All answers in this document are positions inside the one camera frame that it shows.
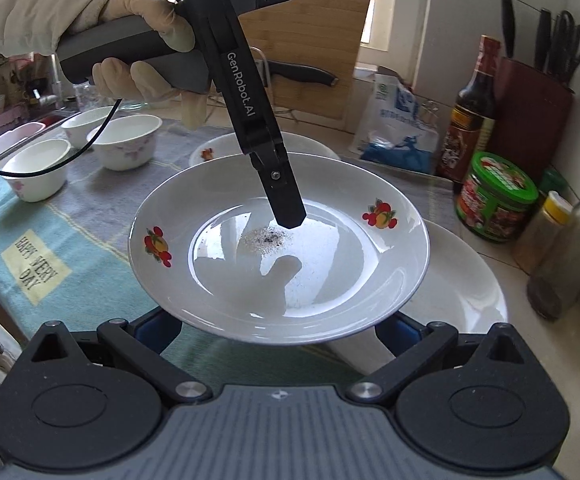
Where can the white blue salt bag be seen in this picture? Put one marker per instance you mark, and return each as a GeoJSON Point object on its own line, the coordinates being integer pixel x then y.
{"type": "Point", "coordinates": [394, 125]}

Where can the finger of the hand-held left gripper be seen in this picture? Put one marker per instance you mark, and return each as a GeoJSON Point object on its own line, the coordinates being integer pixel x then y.
{"type": "Point", "coordinates": [285, 195]}

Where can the grey blue checked cloth mat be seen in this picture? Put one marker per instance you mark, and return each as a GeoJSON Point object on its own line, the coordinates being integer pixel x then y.
{"type": "Point", "coordinates": [95, 240]}

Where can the dark soy sauce bottle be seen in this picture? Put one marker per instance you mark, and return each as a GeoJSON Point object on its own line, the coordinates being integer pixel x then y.
{"type": "Point", "coordinates": [469, 125]}

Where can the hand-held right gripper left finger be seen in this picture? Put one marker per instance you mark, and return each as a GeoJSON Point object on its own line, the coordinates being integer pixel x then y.
{"type": "Point", "coordinates": [152, 327]}

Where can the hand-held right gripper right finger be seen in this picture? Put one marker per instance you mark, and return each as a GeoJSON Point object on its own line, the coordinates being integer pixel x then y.
{"type": "Point", "coordinates": [397, 332]}

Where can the yellow-cap spice jar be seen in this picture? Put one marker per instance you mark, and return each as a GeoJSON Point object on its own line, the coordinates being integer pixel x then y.
{"type": "Point", "coordinates": [539, 235]}

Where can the white floral bowl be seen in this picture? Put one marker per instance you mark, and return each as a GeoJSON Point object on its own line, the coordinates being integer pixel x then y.
{"type": "Point", "coordinates": [125, 142]}
{"type": "Point", "coordinates": [37, 167]}
{"type": "Point", "coordinates": [82, 122]}

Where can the black scissors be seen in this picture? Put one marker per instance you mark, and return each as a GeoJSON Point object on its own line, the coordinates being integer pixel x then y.
{"type": "Point", "coordinates": [564, 45]}

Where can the glass pepper bottle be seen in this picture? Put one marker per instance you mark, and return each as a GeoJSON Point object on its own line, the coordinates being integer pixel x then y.
{"type": "Point", "coordinates": [569, 260]}

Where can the green-lid sauce jar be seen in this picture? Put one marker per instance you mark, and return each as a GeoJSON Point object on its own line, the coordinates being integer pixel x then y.
{"type": "Point", "coordinates": [494, 205]}

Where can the plain white plate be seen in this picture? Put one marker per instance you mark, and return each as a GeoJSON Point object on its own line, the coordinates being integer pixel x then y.
{"type": "Point", "coordinates": [459, 290]}

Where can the dark red knife block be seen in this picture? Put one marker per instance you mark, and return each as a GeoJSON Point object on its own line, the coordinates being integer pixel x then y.
{"type": "Point", "coordinates": [529, 120]}

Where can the pink rimmed bowl far left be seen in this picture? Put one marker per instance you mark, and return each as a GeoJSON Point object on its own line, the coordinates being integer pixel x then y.
{"type": "Point", "coordinates": [0, 147]}

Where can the white fruit-print plate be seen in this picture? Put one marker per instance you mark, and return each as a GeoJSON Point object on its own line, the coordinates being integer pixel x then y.
{"type": "Point", "coordinates": [220, 270]}
{"type": "Point", "coordinates": [315, 147]}

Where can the person's left hand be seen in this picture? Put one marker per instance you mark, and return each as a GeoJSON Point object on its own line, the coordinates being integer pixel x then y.
{"type": "Point", "coordinates": [155, 5]}

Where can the wooden cutting board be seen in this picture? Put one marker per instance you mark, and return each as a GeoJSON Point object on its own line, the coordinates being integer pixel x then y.
{"type": "Point", "coordinates": [320, 35]}

